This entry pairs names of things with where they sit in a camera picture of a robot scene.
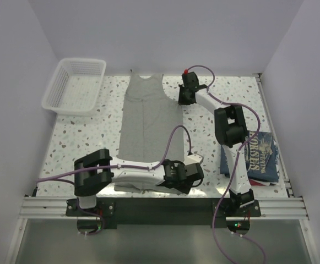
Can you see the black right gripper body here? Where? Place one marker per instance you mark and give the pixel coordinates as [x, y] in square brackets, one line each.
[182, 97]

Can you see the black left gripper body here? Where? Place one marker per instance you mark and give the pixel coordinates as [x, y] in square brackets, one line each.
[184, 186]

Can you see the grey tank top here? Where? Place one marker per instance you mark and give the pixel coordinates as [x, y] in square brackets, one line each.
[151, 122]

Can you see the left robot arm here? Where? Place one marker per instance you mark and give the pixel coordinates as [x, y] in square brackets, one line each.
[98, 170]

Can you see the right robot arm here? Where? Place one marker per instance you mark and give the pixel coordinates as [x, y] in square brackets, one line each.
[230, 132]

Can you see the folded blue printed tank top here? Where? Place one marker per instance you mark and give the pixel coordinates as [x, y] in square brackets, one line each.
[261, 158]

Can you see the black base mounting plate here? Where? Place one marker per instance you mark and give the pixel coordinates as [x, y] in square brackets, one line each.
[110, 212]

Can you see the white plastic basket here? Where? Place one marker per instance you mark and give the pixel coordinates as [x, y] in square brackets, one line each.
[74, 87]

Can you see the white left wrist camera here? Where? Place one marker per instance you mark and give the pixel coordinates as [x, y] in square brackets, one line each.
[193, 158]

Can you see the aluminium rail frame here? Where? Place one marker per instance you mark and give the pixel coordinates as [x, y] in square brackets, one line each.
[46, 235]

